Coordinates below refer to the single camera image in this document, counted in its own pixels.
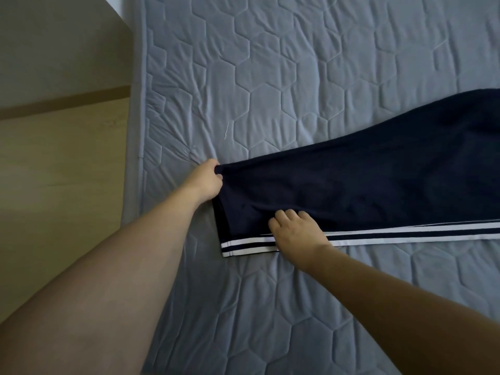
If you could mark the person's left hand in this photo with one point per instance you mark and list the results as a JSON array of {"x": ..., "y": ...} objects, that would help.
[{"x": 205, "y": 181}]

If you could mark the person's right hand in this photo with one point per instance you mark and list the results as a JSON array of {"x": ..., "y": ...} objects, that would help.
[{"x": 299, "y": 238}]

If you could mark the person's left fingers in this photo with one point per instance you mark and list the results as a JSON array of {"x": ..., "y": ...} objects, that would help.
[{"x": 217, "y": 171}]

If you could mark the person's right fingers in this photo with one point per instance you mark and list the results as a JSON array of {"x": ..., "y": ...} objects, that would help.
[{"x": 291, "y": 217}]

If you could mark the navy white-striped track pants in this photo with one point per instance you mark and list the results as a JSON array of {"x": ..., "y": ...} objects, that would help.
[{"x": 390, "y": 175}]

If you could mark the person's right forearm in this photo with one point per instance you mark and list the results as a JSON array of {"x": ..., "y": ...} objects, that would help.
[{"x": 406, "y": 312}]

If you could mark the person's left forearm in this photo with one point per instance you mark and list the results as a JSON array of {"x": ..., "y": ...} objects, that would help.
[{"x": 101, "y": 292}]

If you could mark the white thread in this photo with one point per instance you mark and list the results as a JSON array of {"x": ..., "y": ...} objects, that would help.
[{"x": 226, "y": 130}]

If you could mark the grey quilted mattress cover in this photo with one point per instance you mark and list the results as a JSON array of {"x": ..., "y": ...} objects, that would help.
[{"x": 297, "y": 74}]

